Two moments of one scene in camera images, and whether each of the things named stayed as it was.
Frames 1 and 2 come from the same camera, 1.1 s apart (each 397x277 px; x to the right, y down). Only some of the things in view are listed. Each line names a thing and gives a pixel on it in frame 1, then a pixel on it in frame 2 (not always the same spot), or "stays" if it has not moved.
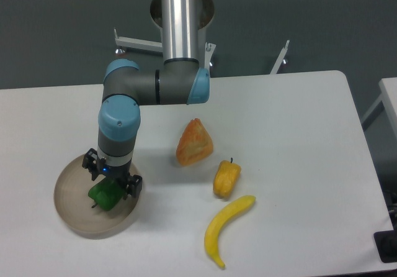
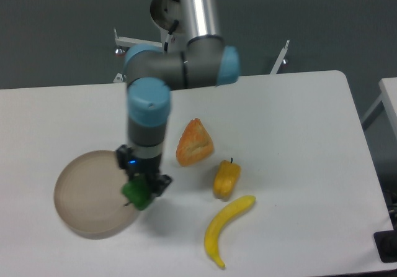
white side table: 388,97 stays
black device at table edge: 386,245 stays
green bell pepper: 107,194 → 138,192
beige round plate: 74,207 stays
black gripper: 120,173 → 144,168
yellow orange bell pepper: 226,177 stays
